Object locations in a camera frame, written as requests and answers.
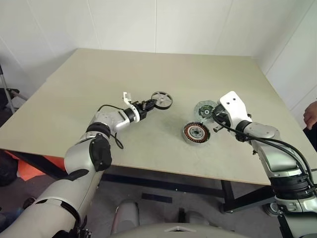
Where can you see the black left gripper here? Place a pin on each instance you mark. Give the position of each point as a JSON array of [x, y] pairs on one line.
[[141, 110]]

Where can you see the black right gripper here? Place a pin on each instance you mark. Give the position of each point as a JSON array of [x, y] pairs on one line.
[[223, 119]]

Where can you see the black spoked rotor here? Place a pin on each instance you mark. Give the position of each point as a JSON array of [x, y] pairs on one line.
[[162, 99]]

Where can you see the silver motor lid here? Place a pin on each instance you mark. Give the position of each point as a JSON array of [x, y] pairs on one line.
[[203, 110]]

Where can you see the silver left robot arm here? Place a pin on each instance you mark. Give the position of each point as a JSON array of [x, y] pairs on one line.
[[79, 153]]

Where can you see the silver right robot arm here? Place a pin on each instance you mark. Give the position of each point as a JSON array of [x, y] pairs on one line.
[[280, 161]]

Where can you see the copper wound motor stator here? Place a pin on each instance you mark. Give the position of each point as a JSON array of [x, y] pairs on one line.
[[196, 132]]

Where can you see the bystander bare hand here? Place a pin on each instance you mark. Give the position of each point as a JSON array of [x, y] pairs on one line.
[[310, 116]]

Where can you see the bystander dark clothing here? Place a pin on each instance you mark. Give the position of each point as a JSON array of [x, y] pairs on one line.
[[312, 138]]

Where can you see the grey rounded robot leg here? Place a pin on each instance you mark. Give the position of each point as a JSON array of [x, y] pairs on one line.
[[126, 215], [196, 218]]

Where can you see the grey caster wheel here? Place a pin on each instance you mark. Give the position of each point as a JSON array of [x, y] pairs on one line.
[[271, 209]]

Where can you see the grey robot torso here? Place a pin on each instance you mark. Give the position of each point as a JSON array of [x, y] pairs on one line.
[[173, 231]]

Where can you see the orange sheet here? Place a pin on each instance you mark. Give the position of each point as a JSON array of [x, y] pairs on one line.
[[32, 171]]

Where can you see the grey metal folding stand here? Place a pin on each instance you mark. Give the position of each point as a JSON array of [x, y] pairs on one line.
[[10, 96]]

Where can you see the black bag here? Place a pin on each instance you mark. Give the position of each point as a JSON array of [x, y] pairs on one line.
[[7, 171]]

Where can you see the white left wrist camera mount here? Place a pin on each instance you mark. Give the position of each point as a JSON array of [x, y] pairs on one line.
[[126, 98]]

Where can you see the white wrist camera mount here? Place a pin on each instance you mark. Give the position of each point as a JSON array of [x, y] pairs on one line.
[[235, 104], [126, 98]]

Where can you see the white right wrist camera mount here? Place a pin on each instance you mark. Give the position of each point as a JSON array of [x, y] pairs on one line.
[[235, 104]]

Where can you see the black metal table frame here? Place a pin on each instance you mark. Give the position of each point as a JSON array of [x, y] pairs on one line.
[[227, 196]]

